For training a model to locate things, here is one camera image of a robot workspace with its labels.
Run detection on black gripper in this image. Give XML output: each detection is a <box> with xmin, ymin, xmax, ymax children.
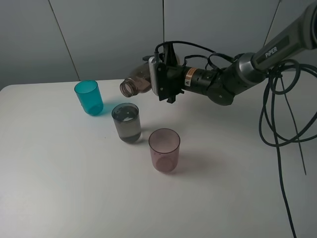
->
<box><xmin>143</xmin><ymin>43</ymin><xmax>184</xmax><ymax>104</ymax></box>

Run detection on brown transparent plastic bottle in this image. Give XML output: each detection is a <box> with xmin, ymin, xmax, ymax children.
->
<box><xmin>119</xmin><ymin>63</ymin><xmax>152</xmax><ymax>98</ymax></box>

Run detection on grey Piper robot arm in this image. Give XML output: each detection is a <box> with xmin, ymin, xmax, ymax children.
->
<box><xmin>143</xmin><ymin>2</ymin><xmax>317</xmax><ymax>106</ymax></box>

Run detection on grey transparent plastic cup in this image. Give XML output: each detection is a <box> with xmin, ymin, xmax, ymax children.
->
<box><xmin>111</xmin><ymin>103</ymin><xmax>141</xmax><ymax>143</ymax></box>

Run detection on teal transparent plastic cup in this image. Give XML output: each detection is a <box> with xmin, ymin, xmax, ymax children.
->
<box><xmin>74</xmin><ymin>80</ymin><xmax>104</xmax><ymax>116</ymax></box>

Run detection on pink transparent plastic cup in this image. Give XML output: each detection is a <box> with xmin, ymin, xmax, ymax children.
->
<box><xmin>148</xmin><ymin>128</ymin><xmax>181</xmax><ymax>173</ymax></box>

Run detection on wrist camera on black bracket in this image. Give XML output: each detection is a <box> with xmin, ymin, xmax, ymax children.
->
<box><xmin>148</xmin><ymin>53</ymin><xmax>166</xmax><ymax>99</ymax></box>

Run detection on black cable bundle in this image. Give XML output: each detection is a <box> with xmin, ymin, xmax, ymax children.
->
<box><xmin>154</xmin><ymin>40</ymin><xmax>317</xmax><ymax>238</ymax></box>

